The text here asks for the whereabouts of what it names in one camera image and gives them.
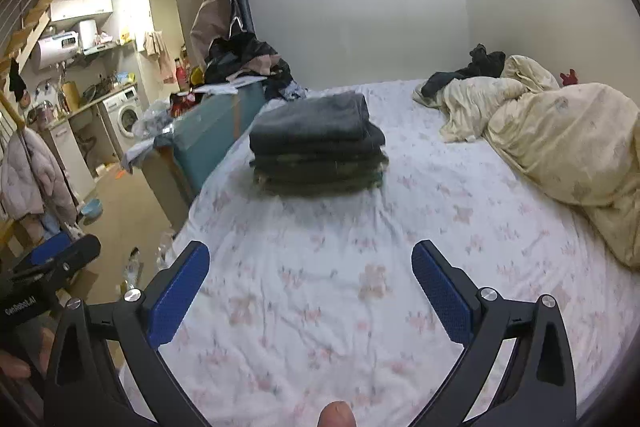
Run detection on dark grey sweatpants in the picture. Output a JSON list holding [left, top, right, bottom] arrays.
[[250, 91, 385, 155]]

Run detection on person left hand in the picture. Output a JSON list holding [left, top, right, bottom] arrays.
[[0, 328, 54, 383]]

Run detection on blue floor basin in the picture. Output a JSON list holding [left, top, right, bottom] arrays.
[[80, 197, 103, 221]]

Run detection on pink puffer jacket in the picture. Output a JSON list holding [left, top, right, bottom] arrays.
[[1, 128, 76, 223]]

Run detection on white floral bed sheet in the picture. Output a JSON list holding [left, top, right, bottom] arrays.
[[160, 81, 639, 426]]

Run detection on white washing machine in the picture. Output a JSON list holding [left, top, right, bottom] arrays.
[[99, 86, 142, 158]]

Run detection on folded olive pants stack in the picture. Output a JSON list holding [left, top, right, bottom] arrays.
[[250, 152, 388, 196]]

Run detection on white water heater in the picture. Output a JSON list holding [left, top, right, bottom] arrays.
[[32, 30, 79, 70]]

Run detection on red bottle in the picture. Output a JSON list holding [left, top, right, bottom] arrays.
[[175, 57, 190, 92]]

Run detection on cream cartoon duvet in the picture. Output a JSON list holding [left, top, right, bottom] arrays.
[[412, 55, 639, 270]]

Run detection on pile of dark clothes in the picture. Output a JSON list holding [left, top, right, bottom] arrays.
[[204, 31, 307, 102]]

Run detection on red plush toy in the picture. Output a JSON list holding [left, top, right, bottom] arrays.
[[560, 68, 579, 87]]

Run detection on black garment by duvet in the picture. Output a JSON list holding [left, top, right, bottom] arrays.
[[420, 43, 506, 98]]

